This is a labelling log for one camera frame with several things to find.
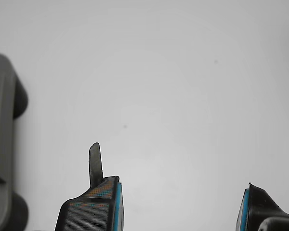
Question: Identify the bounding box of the black gripper finger with tab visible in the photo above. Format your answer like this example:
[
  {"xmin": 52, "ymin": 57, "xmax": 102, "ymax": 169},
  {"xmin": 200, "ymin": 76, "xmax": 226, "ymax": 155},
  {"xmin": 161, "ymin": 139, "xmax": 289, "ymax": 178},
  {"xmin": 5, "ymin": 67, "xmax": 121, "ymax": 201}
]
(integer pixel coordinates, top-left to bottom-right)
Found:
[{"xmin": 54, "ymin": 142, "xmax": 124, "ymax": 231}]

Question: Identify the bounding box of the grey frame holder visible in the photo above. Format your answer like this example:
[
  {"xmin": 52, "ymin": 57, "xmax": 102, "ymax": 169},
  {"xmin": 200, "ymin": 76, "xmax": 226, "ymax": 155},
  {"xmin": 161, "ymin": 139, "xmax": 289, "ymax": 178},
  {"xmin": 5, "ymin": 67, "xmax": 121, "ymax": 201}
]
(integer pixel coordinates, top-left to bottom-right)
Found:
[{"xmin": 0, "ymin": 52, "xmax": 29, "ymax": 231}]

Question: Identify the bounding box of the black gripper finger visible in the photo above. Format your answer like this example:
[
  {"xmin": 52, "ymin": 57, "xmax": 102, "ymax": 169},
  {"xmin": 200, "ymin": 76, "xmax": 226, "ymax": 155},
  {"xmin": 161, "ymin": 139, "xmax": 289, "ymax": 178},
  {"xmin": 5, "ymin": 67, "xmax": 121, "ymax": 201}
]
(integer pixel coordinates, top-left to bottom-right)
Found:
[{"xmin": 235, "ymin": 182, "xmax": 289, "ymax": 231}]

